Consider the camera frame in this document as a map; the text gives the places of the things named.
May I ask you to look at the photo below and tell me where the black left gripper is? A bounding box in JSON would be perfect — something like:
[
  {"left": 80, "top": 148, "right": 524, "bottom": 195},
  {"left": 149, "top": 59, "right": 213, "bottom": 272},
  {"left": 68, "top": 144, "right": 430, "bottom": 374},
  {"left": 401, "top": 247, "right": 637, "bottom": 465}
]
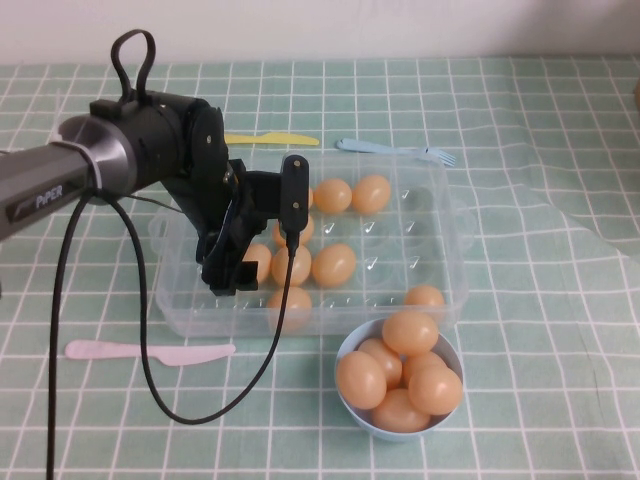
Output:
[{"left": 169, "top": 158, "right": 267, "bottom": 298}]

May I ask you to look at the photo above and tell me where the clear plastic egg box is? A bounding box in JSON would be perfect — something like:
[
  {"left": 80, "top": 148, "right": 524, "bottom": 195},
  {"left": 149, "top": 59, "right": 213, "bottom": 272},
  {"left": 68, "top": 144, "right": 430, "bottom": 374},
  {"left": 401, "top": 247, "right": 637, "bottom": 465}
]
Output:
[{"left": 148, "top": 149, "right": 476, "bottom": 339}]

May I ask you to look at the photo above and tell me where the yellow plastic knife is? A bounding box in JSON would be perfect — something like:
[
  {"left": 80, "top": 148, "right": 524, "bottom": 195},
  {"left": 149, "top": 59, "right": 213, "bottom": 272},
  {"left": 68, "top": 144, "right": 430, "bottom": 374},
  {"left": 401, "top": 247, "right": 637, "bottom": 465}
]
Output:
[{"left": 223, "top": 131, "right": 321, "bottom": 147}]

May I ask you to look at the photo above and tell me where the pink plastic knife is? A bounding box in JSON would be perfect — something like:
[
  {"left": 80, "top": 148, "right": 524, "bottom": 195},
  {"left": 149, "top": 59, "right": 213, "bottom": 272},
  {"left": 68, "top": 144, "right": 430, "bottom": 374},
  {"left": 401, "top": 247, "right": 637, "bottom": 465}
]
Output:
[{"left": 64, "top": 339, "right": 237, "bottom": 368}]

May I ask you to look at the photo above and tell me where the light blue bowl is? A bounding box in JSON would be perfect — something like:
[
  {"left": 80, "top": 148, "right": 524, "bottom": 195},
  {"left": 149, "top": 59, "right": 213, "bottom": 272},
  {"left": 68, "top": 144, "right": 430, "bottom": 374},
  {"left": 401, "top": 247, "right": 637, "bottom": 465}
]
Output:
[{"left": 333, "top": 318, "right": 464, "bottom": 444}]

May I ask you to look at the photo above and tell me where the light blue plastic fork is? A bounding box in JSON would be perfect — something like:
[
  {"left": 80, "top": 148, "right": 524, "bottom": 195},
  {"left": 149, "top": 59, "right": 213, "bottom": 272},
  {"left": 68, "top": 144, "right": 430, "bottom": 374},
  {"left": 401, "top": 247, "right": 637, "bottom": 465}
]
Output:
[{"left": 334, "top": 138, "right": 457, "bottom": 168}]

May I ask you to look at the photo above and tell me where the green white checkered tablecloth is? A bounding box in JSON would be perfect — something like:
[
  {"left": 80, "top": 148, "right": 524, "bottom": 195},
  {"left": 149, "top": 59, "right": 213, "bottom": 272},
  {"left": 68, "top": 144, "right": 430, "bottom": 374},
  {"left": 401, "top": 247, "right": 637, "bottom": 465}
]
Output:
[{"left": 0, "top": 55, "right": 640, "bottom": 480}]

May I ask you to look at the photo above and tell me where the black camera cable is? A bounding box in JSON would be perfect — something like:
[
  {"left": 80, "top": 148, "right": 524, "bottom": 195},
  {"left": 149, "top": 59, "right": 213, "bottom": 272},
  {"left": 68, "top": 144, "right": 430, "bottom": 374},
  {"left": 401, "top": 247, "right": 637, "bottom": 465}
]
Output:
[{"left": 44, "top": 28, "right": 301, "bottom": 480}]

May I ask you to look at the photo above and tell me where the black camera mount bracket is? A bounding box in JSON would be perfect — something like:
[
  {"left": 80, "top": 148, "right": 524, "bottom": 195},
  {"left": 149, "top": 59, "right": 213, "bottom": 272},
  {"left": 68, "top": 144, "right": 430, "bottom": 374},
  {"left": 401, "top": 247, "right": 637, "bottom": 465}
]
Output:
[{"left": 238, "top": 168, "right": 284, "bottom": 224}]

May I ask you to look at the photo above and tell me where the white cable tie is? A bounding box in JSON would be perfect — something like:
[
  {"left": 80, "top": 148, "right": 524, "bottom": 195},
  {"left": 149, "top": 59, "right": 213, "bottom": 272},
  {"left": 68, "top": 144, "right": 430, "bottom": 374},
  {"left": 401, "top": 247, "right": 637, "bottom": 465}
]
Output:
[{"left": 63, "top": 141, "right": 105, "bottom": 194}]

